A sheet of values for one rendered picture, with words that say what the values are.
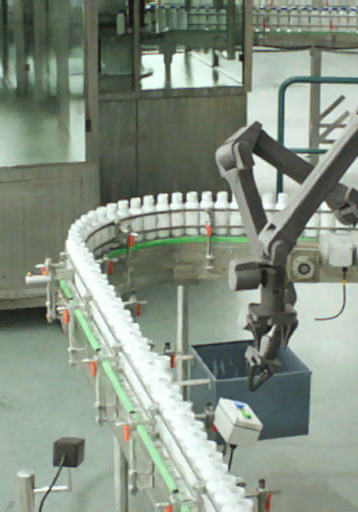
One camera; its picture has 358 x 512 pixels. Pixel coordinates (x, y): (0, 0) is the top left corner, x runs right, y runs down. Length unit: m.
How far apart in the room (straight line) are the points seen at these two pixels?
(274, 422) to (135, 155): 4.96
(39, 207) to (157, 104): 2.19
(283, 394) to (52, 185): 3.01
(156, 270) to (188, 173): 3.82
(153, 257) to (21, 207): 1.76
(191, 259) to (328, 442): 1.11
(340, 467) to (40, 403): 1.48
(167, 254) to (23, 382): 1.48
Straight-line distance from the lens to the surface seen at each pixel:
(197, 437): 3.16
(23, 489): 2.50
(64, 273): 4.59
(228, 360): 4.34
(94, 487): 5.44
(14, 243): 6.90
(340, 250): 5.09
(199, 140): 8.99
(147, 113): 8.85
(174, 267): 5.26
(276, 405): 4.11
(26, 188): 6.83
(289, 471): 5.57
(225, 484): 2.95
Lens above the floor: 2.52
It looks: 18 degrees down
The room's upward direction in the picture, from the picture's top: straight up
